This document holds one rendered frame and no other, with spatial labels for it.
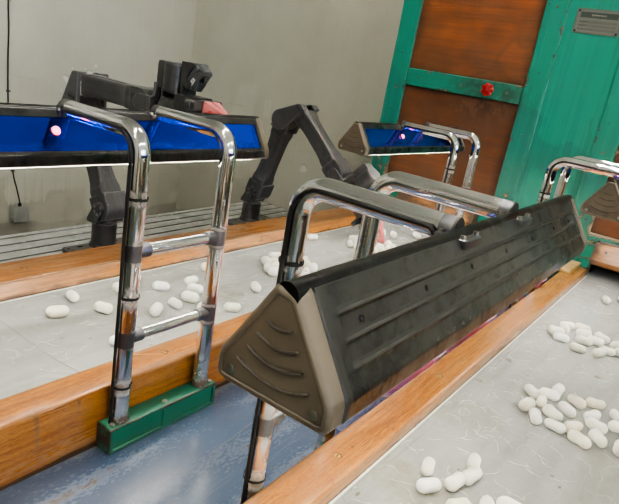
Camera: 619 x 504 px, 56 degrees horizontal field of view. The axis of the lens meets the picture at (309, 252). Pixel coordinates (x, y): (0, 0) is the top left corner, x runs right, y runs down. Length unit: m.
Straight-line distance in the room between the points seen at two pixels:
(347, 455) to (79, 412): 0.35
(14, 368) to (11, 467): 0.17
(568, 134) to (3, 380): 1.69
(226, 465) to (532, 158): 1.50
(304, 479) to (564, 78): 1.60
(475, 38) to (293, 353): 1.91
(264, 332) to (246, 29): 3.38
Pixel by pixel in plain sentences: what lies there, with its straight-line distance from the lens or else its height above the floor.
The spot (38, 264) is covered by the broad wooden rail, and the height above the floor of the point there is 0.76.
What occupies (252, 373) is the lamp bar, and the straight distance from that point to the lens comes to 0.32.
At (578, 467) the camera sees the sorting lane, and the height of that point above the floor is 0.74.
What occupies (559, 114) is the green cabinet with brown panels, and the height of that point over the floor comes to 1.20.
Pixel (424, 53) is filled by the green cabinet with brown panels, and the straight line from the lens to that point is 2.22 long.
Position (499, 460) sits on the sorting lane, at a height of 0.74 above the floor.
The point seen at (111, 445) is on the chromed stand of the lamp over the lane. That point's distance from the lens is 0.87.
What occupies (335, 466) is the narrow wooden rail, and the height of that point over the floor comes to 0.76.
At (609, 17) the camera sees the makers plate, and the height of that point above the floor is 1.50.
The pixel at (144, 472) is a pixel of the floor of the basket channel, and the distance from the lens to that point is 0.85.
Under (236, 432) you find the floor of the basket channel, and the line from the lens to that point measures 0.94.
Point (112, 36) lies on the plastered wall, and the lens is 3.53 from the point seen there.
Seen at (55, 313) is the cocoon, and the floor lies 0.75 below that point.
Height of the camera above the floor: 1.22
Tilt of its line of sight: 17 degrees down
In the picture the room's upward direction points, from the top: 10 degrees clockwise
